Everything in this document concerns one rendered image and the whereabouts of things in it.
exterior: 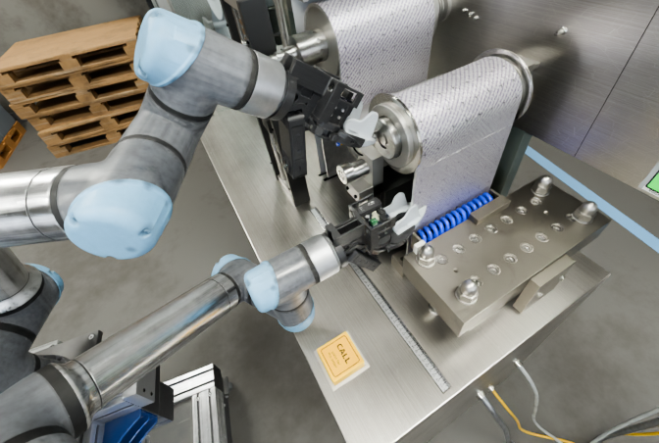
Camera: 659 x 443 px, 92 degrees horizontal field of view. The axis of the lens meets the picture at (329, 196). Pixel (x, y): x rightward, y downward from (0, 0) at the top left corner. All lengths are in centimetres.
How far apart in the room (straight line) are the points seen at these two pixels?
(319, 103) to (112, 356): 44
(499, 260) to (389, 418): 35
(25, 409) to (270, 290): 29
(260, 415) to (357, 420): 102
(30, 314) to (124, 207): 66
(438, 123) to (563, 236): 37
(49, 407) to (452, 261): 62
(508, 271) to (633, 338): 139
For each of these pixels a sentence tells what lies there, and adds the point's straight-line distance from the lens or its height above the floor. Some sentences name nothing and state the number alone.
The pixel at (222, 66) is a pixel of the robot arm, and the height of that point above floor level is 145.
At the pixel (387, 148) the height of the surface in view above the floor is 124.
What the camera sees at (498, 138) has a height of 118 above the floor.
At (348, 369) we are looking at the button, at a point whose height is 92.
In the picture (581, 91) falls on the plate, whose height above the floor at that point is 126.
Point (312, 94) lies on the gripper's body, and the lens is 46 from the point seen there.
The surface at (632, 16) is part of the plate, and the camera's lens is 69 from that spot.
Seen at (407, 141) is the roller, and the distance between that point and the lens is 53.
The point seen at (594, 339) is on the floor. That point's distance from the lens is 195.
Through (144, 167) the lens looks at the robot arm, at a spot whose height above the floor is 141.
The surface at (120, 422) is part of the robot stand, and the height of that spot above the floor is 68.
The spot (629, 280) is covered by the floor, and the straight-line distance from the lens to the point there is 222.
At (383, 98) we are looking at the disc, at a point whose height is 131.
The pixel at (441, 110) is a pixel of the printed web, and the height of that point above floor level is 130.
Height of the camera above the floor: 158
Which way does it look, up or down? 45 degrees down
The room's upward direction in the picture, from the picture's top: 9 degrees counter-clockwise
